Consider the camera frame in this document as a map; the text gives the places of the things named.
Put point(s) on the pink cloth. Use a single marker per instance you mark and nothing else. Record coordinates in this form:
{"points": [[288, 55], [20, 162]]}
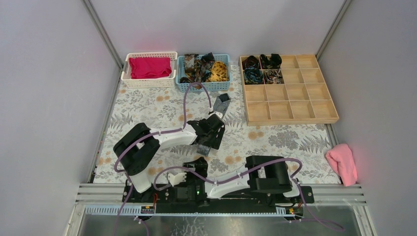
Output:
{"points": [[340, 159]]}

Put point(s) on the orange floral tie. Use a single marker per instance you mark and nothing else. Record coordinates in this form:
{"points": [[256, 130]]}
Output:
{"points": [[190, 65]]}

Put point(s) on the white plastic basket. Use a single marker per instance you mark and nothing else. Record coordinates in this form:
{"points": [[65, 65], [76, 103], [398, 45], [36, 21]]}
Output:
{"points": [[162, 82]]}

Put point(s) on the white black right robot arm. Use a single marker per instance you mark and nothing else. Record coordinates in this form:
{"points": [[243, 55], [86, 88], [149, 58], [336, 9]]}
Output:
{"points": [[270, 179]]}

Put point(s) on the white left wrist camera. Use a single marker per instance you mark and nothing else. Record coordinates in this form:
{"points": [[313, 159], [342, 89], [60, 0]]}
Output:
{"points": [[220, 115]]}

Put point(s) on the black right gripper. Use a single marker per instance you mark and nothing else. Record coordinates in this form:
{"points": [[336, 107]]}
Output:
{"points": [[200, 164]]}

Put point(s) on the rolled black tie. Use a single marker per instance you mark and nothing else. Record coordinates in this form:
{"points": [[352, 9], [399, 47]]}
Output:
{"points": [[273, 61]]}

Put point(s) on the rolled multicolour tie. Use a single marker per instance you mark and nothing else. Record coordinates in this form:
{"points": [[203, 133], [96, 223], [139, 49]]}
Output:
{"points": [[273, 76]]}

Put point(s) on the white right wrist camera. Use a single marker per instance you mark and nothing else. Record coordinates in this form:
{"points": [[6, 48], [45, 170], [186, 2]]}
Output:
{"points": [[176, 178]]}

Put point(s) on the yellow patterned tie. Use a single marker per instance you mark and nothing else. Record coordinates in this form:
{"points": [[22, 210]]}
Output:
{"points": [[219, 72]]}

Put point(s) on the light blue plastic basket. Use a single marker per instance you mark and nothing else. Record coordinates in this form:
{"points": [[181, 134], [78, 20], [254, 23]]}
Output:
{"points": [[210, 86]]}

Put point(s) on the magenta cloth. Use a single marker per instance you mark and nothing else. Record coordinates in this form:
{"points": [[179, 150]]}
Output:
{"points": [[150, 68]]}

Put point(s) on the grey leaf pattern tie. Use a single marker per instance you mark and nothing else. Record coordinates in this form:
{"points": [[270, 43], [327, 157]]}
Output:
{"points": [[221, 104]]}

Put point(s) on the floral tablecloth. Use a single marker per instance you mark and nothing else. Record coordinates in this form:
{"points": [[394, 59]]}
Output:
{"points": [[168, 108]]}

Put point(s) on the wooden compartment tray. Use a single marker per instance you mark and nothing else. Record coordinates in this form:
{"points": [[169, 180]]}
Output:
{"points": [[303, 98]]}

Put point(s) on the dark navy red tie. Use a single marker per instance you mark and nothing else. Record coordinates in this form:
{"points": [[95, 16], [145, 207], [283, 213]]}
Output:
{"points": [[204, 66]]}

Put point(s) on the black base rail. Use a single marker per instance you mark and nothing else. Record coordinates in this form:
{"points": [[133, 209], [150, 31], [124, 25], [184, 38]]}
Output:
{"points": [[239, 202]]}

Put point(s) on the rolled dark red tie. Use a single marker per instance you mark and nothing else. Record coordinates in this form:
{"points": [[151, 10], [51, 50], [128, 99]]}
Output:
{"points": [[251, 62]]}

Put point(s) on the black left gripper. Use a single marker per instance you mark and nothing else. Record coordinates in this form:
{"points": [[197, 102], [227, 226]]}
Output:
{"points": [[212, 131]]}

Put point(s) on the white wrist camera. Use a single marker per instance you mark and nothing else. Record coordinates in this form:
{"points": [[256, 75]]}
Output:
{"points": [[176, 178], [220, 115]]}

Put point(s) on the rolled navy blue tie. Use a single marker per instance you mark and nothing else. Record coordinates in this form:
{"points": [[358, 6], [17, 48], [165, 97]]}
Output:
{"points": [[253, 76]]}

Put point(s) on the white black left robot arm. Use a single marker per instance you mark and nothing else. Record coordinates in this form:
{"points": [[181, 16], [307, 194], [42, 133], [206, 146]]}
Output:
{"points": [[136, 149]]}

